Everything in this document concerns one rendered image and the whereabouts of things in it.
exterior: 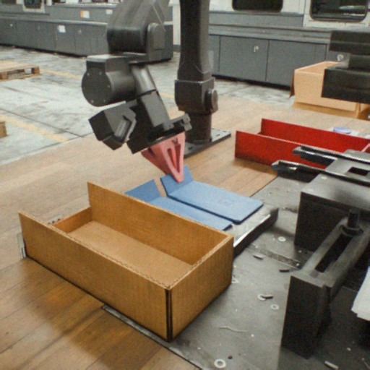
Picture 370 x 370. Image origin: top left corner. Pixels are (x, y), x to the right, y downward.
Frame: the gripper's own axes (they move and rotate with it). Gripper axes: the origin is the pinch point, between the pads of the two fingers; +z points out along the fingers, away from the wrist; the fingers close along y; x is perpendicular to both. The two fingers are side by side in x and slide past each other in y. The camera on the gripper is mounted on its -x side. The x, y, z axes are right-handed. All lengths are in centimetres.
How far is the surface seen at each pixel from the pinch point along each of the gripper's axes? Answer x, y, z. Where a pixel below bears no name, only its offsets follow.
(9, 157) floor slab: 109, -273, -47
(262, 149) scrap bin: 22.3, 3.3, 3.0
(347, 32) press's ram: 4.7, 31.9, -9.5
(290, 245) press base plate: -1.9, 16.9, 14.1
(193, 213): -6.3, 6.2, 5.1
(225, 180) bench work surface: 11.1, 0.5, 4.8
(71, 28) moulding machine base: 493, -585, -285
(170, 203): -6.0, 2.1, 2.7
